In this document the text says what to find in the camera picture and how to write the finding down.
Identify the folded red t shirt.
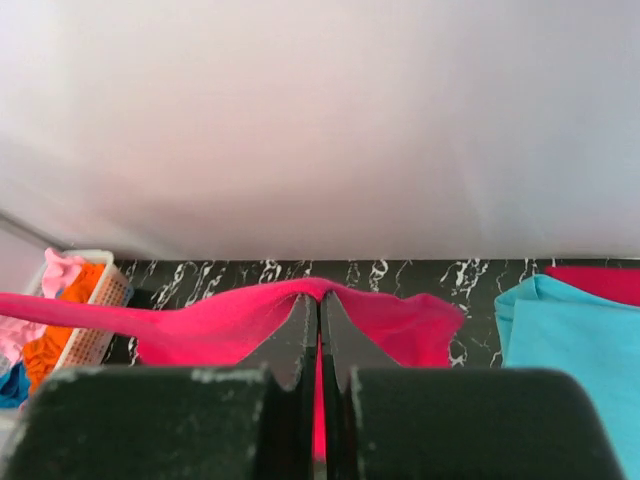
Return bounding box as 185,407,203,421
545,266,640,307

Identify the black marble pattern mat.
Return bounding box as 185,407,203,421
104,257,640,371

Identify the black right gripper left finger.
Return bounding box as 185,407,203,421
257,295,318,479

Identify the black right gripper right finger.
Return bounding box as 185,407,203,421
319,291,368,479

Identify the white plastic laundry basket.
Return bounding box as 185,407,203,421
23,247,135,396

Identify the folded cyan t shirt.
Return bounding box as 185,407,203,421
494,274,639,479

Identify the light pink t shirt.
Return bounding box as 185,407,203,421
1,248,86,370

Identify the magenta t shirt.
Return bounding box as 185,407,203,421
0,277,467,461

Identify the blue t shirt in basket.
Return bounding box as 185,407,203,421
0,362,31,409

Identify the orange t shirt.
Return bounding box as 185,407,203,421
23,263,105,395

